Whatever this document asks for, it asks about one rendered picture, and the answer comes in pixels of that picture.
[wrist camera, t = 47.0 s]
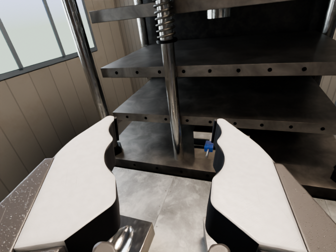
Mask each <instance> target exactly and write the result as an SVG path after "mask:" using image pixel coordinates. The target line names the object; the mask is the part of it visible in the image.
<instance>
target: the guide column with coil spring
mask: <svg viewBox="0 0 336 252"><path fill-rule="evenodd" d="M167 1H170V0H155V3H156V4H159V3H163V2H167ZM167 8H171V3H169V4H165V5H161V6H157V7H156V11H159V10H163V9H167ZM170 14H172V13H171V10H168V11H165V12H161V13H157V17H162V16H166V15H170ZM171 20H172V17H168V18H164V19H159V20H158V24H160V23H164V22H168V21H171ZM172 26H173V24H172V23H170V24H166V25H161V26H159V27H158V28H159V30H162V29H166V28H170V27H172ZM171 33H173V29H171V30H167V31H163V32H160V33H159V36H163V35H167V34H171ZM173 38H174V35H172V36H168V37H163V38H160V40H170V39H173ZM161 52H162V61H163V69H164V77H165V85H166V93H167V102H168V110H169V118H170V126H171V135H172V143H173V151H174V158H175V159H176V160H177V161H181V160H183V159H184V146H183V135H182V124H181V113H180V102H179V90H178V79H177V68H176V57H175V46H174V42H172V43H166V44H161Z"/></svg>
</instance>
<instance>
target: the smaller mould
mask: <svg viewBox="0 0 336 252"><path fill-rule="evenodd" d="M154 236H155V231H154V227H153V223H152V222H149V221H145V220H141V219H137V218H133V217H129V216H124V215H120V227H119V230H118V232H117V233H116V234H115V235H114V236H113V237H112V238H111V239H109V240H108V242H111V243H113V245H114V247H115V249H116V252H148V251H149V249H150V246H151V244H152V241H153V238H154Z"/></svg>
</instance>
